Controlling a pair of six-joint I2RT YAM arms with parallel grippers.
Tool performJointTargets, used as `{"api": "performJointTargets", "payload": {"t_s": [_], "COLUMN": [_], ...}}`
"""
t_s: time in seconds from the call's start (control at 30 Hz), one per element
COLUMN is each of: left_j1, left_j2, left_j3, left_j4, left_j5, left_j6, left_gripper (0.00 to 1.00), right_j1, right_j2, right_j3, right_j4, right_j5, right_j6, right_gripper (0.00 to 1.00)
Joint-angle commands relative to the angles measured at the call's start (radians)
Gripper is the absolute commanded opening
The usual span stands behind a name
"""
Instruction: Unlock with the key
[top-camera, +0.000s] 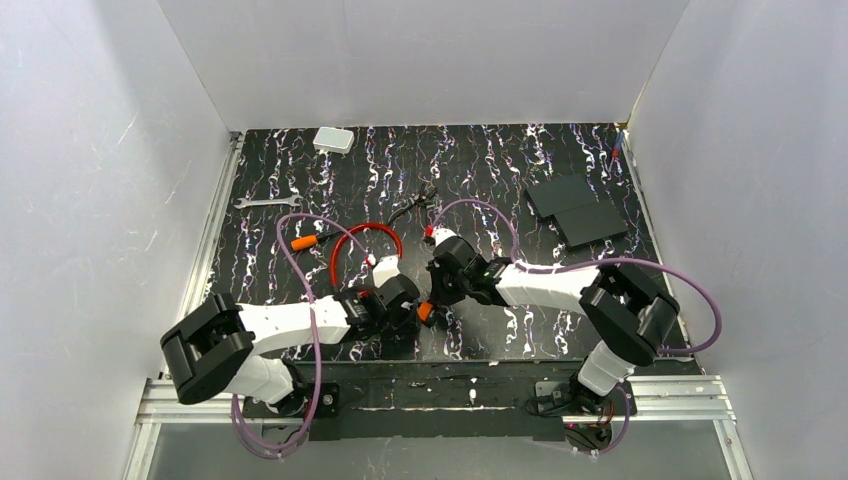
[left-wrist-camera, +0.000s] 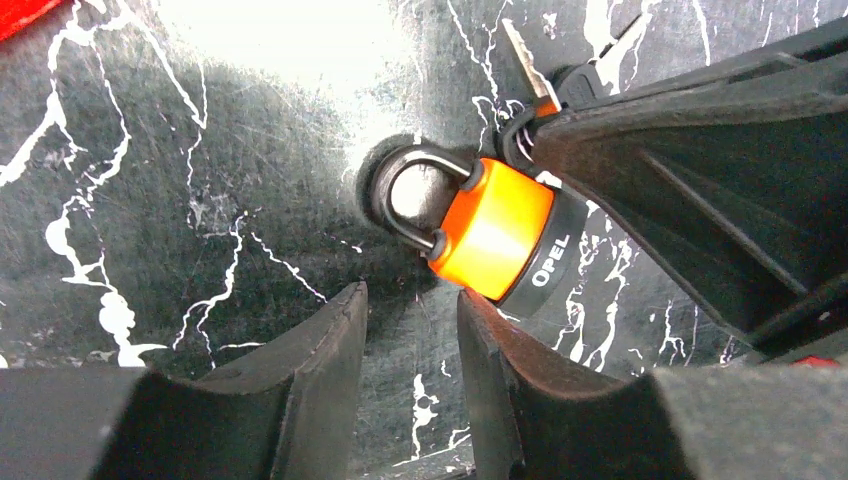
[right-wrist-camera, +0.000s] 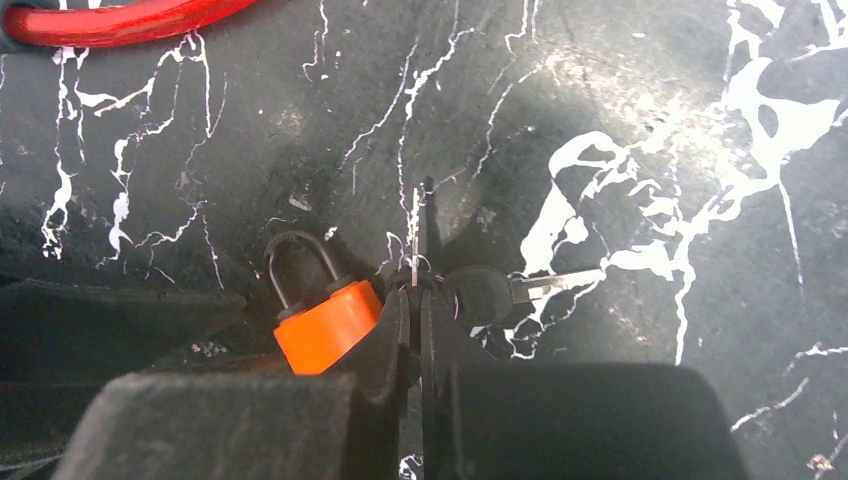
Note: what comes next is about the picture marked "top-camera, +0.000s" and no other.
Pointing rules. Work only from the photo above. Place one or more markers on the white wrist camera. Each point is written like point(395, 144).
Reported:
point(386, 268)
point(434, 236)

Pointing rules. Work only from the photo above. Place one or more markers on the orange handled screwdriver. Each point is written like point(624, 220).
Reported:
point(309, 241)

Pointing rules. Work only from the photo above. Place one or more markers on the silver open-end wrench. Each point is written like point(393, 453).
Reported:
point(291, 201)

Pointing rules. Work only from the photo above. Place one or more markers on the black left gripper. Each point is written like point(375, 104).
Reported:
point(411, 315)

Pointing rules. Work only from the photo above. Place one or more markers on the black flat plate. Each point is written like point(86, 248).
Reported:
point(578, 215)

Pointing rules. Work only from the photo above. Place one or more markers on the grey handled pliers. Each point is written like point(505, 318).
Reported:
point(423, 198)

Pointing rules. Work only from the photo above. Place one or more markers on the red cable lock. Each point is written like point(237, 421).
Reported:
point(349, 235)

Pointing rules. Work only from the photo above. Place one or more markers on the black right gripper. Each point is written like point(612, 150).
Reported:
point(436, 282)

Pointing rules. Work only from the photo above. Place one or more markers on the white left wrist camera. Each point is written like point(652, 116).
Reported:
point(386, 268)

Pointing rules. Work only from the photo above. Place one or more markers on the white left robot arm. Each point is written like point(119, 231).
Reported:
point(223, 347)

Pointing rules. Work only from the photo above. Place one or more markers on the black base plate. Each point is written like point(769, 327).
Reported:
point(434, 399)

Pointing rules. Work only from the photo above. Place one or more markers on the red blue pen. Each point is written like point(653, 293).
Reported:
point(617, 157)

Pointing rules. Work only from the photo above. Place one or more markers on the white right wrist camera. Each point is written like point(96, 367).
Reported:
point(434, 236)

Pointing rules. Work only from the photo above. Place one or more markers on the white rectangular box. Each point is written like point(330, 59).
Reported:
point(333, 140)

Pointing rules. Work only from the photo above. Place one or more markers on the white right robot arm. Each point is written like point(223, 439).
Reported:
point(632, 314)

